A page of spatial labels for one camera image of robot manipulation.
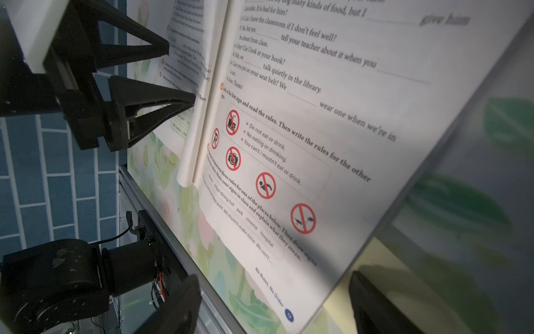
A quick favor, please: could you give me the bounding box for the floral table mat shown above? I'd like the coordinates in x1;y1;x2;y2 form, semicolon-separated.
128;1;533;333

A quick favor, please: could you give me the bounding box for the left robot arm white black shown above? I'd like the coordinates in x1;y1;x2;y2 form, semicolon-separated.
1;1;196;333

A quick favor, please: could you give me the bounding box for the yellow sticky note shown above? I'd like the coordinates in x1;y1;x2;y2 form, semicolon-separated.
323;238;403;333

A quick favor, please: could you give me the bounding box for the English textbook yellow cover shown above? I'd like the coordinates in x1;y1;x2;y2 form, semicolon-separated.
127;0;534;334

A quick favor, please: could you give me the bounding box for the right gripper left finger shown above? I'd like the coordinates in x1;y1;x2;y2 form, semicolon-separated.
136;275;202;334

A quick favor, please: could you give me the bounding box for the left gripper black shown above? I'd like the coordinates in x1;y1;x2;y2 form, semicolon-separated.
1;1;196;151

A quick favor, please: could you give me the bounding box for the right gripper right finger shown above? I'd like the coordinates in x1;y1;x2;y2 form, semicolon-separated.
348;271;422;334

